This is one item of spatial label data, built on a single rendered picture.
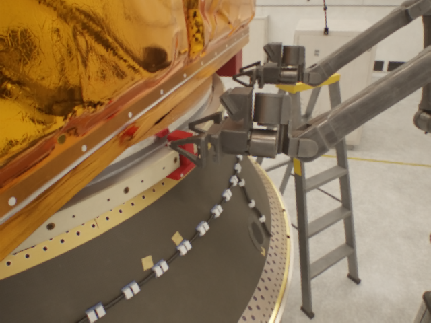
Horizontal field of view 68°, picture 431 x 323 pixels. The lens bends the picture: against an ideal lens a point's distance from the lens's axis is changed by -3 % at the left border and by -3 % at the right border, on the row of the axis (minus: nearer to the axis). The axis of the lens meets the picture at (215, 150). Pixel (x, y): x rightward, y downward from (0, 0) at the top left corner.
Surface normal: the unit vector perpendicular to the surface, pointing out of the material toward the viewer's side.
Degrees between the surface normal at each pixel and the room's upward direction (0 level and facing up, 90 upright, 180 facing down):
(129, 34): 88
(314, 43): 90
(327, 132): 69
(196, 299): 62
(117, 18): 89
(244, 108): 90
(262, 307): 43
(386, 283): 0
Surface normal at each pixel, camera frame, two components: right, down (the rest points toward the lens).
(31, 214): 0.96, 0.11
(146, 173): 0.80, 0.26
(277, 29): -0.27, 0.46
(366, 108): 0.04, 0.11
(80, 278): 0.55, -0.11
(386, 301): -0.04, -0.88
